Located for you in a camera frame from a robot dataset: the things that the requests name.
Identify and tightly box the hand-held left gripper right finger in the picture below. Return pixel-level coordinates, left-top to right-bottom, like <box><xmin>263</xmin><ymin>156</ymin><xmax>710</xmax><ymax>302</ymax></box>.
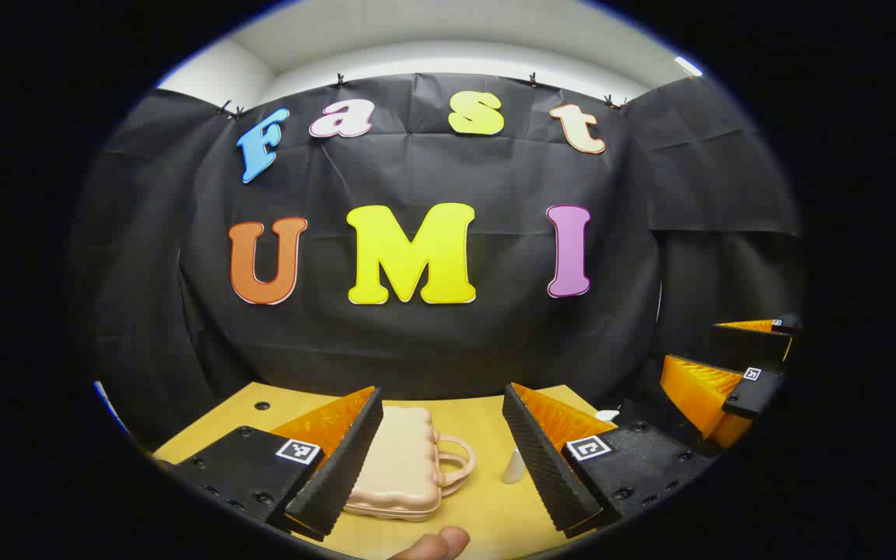
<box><xmin>502</xmin><ymin>382</ymin><xmax>717</xmax><ymax>539</ymax></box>

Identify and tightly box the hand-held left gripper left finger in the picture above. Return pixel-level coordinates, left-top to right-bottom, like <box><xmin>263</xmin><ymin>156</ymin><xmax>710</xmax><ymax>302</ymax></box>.
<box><xmin>172</xmin><ymin>387</ymin><xmax>384</xmax><ymax>543</ymax></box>

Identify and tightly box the beige suitcase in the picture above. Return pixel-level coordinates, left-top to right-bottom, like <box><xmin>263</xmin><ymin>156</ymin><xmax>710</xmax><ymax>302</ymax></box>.
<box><xmin>343</xmin><ymin>405</ymin><xmax>477</xmax><ymax>522</ymax></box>

